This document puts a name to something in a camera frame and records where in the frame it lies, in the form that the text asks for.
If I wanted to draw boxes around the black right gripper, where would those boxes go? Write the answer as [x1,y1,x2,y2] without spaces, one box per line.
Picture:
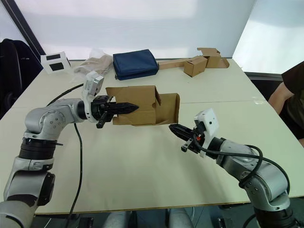
[169,124,205,155]

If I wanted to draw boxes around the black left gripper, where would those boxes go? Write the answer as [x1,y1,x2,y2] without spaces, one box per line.
[91,95,139,129]

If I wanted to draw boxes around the brown cardboard box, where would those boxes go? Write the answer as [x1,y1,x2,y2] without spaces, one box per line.
[105,85,181,127]
[197,47,230,70]

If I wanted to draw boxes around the long flat cardboard strip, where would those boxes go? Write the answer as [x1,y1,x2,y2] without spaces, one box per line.
[157,57,203,71]

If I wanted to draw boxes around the small folded cardboard box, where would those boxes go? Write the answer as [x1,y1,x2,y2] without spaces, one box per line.
[183,56,208,77]

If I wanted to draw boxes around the unfolded brown cardboard box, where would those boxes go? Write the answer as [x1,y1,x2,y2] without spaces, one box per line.
[197,47,230,70]

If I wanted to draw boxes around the navy blue fabric bag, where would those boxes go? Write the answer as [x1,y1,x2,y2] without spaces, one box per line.
[112,49,159,81]

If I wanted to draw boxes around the clear plastic bag, beige contents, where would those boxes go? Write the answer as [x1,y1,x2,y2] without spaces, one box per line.
[69,47,114,84]

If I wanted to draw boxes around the white card with black rectangles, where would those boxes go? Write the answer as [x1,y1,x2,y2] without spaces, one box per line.
[40,50,72,74]

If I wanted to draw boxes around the grey rounded shape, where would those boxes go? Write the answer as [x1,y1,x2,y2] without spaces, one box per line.
[169,208,200,228]
[104,209,139,228]

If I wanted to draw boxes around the grey window ledge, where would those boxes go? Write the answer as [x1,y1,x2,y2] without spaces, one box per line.
[246,72,284,82]

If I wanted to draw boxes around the black chair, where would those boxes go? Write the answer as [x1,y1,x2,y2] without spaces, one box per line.
[0,38,45,121]

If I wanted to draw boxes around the person's dark shirt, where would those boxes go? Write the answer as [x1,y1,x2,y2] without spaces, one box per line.
[279,64,304,146]

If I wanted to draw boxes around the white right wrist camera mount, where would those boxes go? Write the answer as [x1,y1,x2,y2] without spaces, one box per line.
[194,108,219,159]

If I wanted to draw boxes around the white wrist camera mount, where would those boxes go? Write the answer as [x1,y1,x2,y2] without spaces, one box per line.
[80,71,105,122]
[194,108,219,159]

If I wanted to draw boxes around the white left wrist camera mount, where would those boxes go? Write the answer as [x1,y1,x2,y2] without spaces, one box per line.
[80,71,105,122]

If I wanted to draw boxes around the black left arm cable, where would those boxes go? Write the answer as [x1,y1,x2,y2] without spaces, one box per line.
[46,83,85,228]

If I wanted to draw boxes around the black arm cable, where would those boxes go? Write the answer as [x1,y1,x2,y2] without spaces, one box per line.
[199,139,265,190]
[46,83,85,228]

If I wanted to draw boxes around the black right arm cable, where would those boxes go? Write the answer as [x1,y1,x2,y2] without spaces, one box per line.
[199,139,265,190]

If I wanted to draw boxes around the dark metal frame post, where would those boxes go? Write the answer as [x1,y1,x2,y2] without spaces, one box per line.
[4,0,46,56]

